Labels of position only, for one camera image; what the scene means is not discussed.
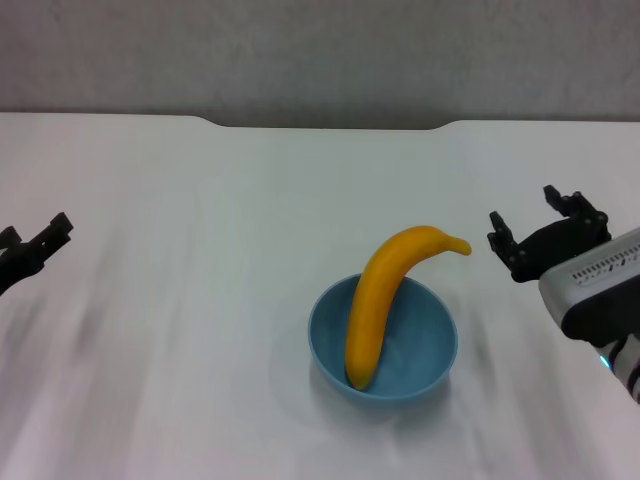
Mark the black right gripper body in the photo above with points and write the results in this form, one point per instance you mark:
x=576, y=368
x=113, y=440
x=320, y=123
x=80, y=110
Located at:
x=555, y=247

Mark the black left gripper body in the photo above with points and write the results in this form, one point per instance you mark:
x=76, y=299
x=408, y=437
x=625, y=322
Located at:
x=20, y=265

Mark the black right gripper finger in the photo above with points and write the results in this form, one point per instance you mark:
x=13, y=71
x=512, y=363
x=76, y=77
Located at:
x=502, y=237
x=582, y=207

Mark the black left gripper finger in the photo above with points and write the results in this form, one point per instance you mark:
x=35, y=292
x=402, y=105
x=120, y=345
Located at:
x=55, y=232
x=9, y=237

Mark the blue plastic bowl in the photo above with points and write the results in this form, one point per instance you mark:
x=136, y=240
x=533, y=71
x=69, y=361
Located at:
x=425, y=340

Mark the yellow banana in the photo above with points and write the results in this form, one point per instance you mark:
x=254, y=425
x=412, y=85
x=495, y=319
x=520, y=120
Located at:
x=370, y=310

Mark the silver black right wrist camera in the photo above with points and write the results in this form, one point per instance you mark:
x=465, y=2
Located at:
x=590, y=285

